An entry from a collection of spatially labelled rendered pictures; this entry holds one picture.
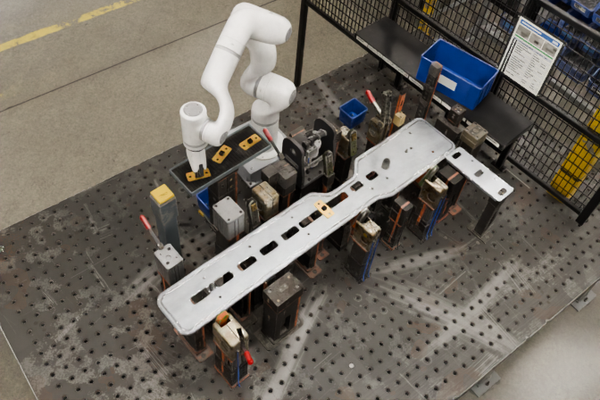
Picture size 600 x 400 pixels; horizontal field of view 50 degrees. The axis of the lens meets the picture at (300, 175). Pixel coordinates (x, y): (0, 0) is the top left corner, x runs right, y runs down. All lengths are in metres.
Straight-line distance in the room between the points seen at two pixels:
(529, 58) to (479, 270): 0.90
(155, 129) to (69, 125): 0.52
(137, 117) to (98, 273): 1.65
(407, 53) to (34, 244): 1.84
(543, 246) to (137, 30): 3.08
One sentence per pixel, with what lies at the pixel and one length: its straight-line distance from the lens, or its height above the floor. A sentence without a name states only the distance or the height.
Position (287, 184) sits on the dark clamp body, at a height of 1.04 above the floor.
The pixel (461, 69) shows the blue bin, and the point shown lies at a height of 1.07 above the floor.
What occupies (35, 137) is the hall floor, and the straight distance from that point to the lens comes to 4.17.
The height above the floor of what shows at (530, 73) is 1.24.
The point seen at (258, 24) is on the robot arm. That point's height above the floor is 1.63.
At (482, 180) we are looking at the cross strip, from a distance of 2.71.
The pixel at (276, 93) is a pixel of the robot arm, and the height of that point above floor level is 1.20.
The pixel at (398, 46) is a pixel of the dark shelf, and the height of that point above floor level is 1.03.
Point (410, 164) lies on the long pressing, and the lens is 2.67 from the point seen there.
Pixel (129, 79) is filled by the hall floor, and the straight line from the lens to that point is 4.40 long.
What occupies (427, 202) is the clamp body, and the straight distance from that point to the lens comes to 2.65.
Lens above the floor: 3.02
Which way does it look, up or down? 52 degrees down
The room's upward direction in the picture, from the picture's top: 7 degrees clockwise
